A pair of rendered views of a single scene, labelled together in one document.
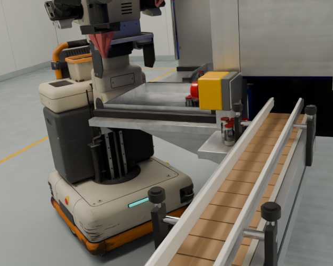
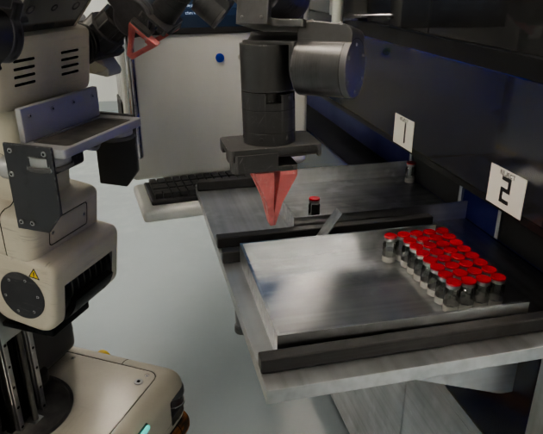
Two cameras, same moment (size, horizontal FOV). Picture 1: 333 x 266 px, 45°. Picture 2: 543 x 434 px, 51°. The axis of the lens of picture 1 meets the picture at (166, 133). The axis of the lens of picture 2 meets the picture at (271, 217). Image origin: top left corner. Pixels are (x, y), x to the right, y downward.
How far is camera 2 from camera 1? 0.92 m
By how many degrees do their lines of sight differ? 38
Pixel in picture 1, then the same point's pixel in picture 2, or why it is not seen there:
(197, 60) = (171, 155)
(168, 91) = (296, 254)
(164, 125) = (464, 362)
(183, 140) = not seen: hidden behind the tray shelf
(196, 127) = (531, 351)
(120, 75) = (65, 213)
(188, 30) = (152, 99)
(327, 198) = not seen: outside the picture
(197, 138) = not seen: hidden behind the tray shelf
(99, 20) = (289, 134)
